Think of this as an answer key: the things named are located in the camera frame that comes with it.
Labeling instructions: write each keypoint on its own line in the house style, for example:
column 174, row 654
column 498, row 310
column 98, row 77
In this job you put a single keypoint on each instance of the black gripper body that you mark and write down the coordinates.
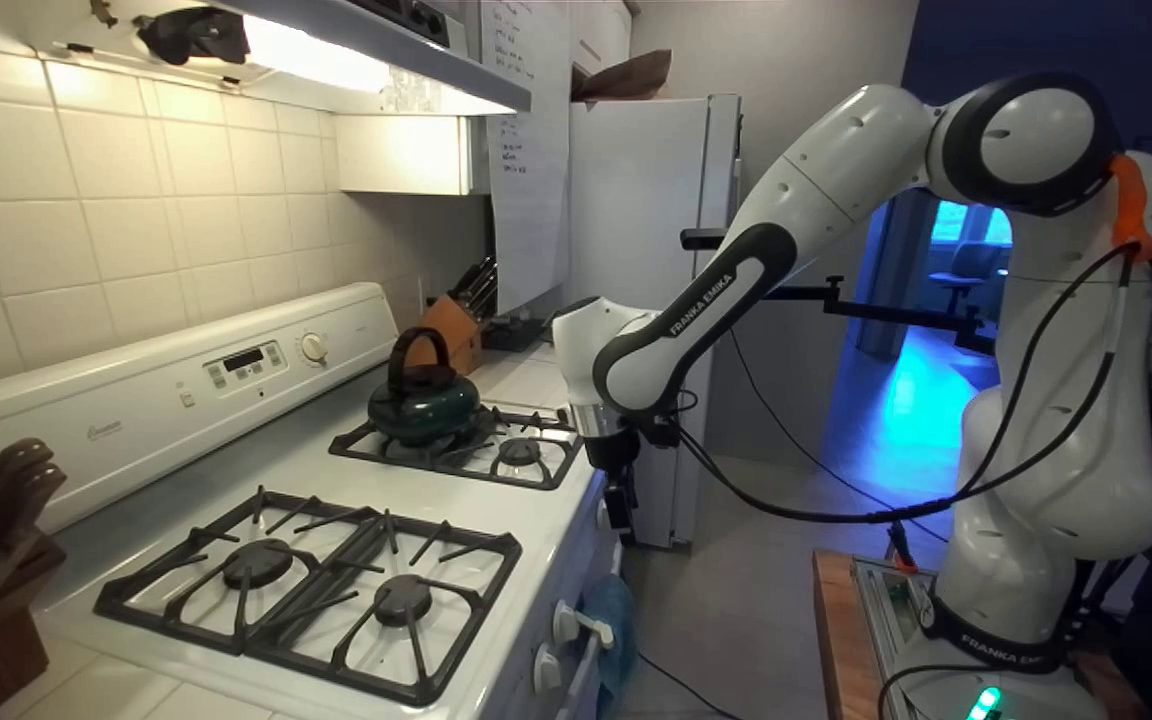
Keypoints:
column 616, row 481

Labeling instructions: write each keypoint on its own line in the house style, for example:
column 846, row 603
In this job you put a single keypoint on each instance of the blue terry towel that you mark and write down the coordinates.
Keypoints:
column 612, row 605

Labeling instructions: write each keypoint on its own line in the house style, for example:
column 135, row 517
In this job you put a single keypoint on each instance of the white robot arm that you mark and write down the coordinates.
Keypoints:
column 1054, row 459

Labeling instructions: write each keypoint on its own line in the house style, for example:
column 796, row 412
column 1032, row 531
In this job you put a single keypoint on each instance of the black stove grate far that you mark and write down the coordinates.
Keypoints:
column 502, row 444

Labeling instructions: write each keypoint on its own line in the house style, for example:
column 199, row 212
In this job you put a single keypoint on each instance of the black stove grate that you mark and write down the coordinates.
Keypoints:
column 359, row 598
column 502, row 444

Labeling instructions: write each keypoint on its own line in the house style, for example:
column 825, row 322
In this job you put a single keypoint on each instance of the white stove knob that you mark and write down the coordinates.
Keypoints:
column 545, row 670
column 569, row 626

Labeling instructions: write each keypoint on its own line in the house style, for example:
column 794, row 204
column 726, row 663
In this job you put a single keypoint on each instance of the black stove grate near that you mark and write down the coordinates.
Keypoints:
column 359, row 598

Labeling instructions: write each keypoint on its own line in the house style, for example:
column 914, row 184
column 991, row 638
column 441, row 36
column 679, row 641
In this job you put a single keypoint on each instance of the white gas stove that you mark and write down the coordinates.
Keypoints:
column 174, row 432

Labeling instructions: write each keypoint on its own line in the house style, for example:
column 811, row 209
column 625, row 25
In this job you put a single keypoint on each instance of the dark green kettle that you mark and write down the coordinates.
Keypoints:
column 420, row 401

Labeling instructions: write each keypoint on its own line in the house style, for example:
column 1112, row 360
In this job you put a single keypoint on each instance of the white refrigerator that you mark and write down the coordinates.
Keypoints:
column 642, row 177

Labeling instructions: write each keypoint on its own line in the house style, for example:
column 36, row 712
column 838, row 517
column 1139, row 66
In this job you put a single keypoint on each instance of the wooden robot cart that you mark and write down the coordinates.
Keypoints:
column 850, row 663

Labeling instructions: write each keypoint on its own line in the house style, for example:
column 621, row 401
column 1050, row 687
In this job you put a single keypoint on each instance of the range hood with light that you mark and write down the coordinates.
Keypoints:
column 407, row 56

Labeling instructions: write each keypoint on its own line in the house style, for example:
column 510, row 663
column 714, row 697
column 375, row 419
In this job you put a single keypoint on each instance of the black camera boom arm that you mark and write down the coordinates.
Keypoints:
column 963, row 327

